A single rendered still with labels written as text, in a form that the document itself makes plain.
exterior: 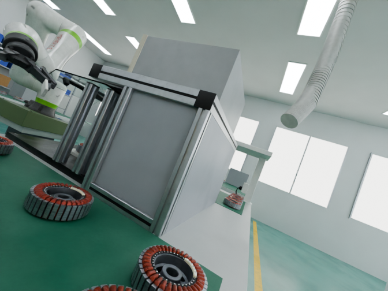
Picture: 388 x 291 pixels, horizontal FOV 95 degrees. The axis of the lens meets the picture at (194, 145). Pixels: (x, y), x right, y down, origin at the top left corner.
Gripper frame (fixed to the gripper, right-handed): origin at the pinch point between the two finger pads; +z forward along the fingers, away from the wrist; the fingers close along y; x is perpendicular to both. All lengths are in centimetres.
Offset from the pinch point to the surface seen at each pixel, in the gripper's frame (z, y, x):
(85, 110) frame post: 6.7, -17.1, 2.9
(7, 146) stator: 12.4, -3.7, -14.5
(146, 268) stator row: 61, -13, 13
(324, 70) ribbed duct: -17, -175, 129
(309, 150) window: -41, -533, 125
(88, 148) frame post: 20.8, -18.3, -1.2
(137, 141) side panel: 30.4, -22.5, 12.8
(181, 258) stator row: 61, -21, 12
